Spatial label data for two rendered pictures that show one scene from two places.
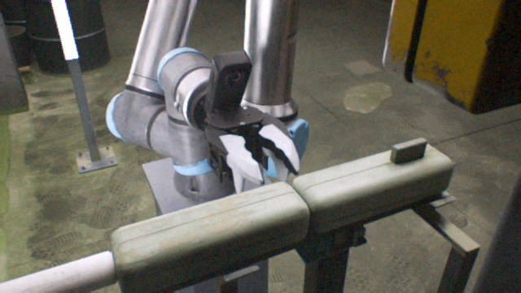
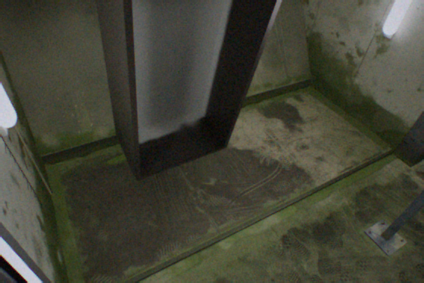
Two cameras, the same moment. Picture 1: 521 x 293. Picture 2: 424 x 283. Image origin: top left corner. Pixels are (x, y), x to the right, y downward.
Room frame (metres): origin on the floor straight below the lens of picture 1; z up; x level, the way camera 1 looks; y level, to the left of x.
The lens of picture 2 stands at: (0.64, 0.03, 1.74)
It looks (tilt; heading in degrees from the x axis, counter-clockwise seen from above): 44 degrees down; 83
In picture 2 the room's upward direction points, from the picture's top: 5 degrees clockwise
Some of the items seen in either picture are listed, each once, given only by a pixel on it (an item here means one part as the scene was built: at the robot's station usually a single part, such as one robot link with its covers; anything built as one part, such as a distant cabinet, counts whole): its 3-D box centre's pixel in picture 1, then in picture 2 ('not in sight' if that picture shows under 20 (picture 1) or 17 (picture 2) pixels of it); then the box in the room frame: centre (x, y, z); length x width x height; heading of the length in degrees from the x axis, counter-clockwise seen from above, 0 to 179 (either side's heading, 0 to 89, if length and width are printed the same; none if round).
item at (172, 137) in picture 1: (190, 137); not in sight; (0.69, 0.12, 0.96); 0.12 x 0.09 x 0.12; 59
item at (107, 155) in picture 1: (96, 159); (385, 237); (2.02, 0.89, 0.01); 0.20 x 0.20 x 0.01; 25
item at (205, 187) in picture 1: (207, 164); not in sight; (0.98, 0.14, 0.69); 0.19 x 0.19 x 0.10
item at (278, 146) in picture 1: (282, 163); not in sight; (0.44, -0.03, 1.07); 0.09 x 0.03 x 0.06; 34
